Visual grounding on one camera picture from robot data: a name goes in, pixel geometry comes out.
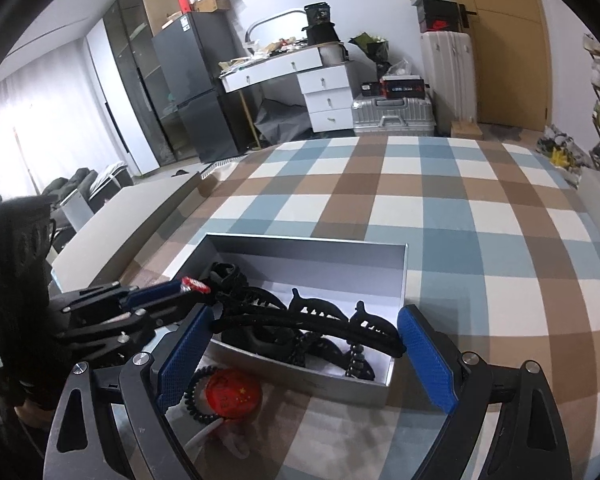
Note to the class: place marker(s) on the black bucket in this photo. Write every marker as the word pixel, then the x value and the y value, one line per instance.
pixel 321 22

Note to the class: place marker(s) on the silver grey cardboard box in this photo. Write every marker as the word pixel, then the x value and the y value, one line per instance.
pixel 330 265

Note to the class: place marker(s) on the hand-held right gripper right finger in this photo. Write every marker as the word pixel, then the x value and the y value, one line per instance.
pixel 425 360

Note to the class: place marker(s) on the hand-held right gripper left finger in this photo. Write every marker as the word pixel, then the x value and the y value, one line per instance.
pixel 185 355

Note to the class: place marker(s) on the small red white hair clip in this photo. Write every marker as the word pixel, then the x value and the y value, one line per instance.
pixel 196 286

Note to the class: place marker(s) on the glass door cabinet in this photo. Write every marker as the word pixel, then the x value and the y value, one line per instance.
pixel 135 65

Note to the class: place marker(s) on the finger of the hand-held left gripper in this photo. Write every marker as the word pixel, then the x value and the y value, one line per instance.
pixel 130 322
pixel 155 291

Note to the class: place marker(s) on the long grey cardboard lid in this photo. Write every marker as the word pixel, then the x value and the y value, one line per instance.
pixel 130 220

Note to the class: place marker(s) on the white curtain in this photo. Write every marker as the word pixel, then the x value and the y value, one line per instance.
pixel 35 125

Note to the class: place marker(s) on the red round ornament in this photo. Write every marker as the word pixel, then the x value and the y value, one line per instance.
pixel 232 392

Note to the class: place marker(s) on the black red box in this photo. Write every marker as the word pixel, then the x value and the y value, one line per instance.
pixel 402 88

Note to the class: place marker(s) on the open cardboard box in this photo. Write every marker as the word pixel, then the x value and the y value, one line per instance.
pixel 212 2

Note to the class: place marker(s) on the small cardboard box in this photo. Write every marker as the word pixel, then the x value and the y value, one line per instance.
pixel 466 129

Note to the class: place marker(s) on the silver suitcase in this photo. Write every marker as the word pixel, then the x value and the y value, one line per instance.
pixel 395 117

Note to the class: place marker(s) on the wooden door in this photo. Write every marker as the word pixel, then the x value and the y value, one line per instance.
pixel 505 45

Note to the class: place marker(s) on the white air purifier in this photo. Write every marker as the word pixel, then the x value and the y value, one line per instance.
pixel 77 210

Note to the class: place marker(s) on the dark grey refrigerator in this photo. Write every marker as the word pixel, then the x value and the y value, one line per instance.
pixel 195 80

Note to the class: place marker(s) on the dark bedding pile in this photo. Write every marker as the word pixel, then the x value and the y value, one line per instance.
pixel 72 182

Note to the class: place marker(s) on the arched mirror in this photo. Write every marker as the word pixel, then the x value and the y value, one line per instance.
pixel 270 17

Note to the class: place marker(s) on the long black hair clip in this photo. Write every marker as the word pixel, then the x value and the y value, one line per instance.
pixel 320 327

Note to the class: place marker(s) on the white upright suitcase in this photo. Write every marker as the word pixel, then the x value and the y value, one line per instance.
pixel 447 80

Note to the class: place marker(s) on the white drawer unit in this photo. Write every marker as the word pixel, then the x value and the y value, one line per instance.
pixel 327 100

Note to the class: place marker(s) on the black finned hair claw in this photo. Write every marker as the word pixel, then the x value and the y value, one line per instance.
pixel 320 307

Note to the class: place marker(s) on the plaid bedsheet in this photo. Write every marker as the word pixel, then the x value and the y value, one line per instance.
pixel 480 240

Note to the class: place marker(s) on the white desk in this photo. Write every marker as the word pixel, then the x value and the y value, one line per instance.
pixel 280 65

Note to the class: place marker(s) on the black shoe box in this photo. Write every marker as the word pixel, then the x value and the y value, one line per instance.
pixel 437 15

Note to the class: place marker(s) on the dark green bouquet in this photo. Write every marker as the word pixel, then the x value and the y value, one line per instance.
pixel 372 47

